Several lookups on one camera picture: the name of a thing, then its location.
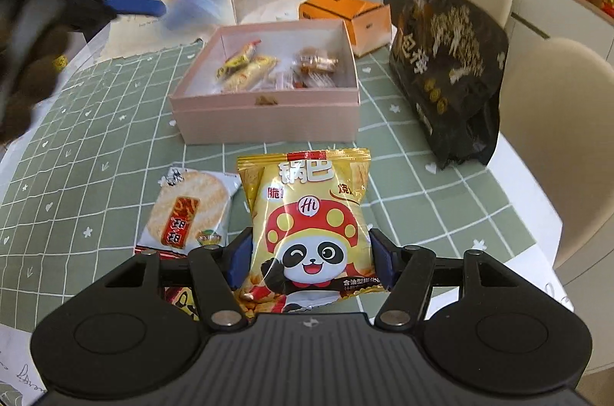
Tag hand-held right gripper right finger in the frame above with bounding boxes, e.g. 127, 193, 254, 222
369, 229, 512, 332

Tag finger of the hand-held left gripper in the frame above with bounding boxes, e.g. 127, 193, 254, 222
98, 0, 167, 18

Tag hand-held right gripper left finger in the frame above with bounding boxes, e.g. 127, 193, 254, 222
103, 229, 253, 331

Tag yellow panda snack packet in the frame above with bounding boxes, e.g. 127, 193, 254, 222
236, 148, 387, 315

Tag pink cardboard box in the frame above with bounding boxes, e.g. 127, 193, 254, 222
169, 20, 361, 146

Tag person's left forearm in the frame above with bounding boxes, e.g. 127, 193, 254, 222
0, 0, 65, 144

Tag red yellow snack packet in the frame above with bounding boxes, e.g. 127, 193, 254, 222
164, 285, 200, 321

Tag round rice cracker packet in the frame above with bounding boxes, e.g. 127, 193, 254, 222
134, 166, 242, 261

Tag yellow wrapped snack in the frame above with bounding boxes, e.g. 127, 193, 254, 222
215, 41, 263, 81
222, 55, 280, 93

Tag green checked tablecloth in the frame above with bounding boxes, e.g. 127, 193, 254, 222
0, 0, 563, 342

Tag snack packets inside box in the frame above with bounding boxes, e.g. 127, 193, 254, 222
276, 45, 340, 91

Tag orange cardboard box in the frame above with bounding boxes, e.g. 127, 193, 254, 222
298, 0, 392, 58

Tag black printed plum bag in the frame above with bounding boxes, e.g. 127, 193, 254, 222
388, 0, 510, 170

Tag white paper sheet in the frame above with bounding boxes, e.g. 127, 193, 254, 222
0, 323, 51, 406

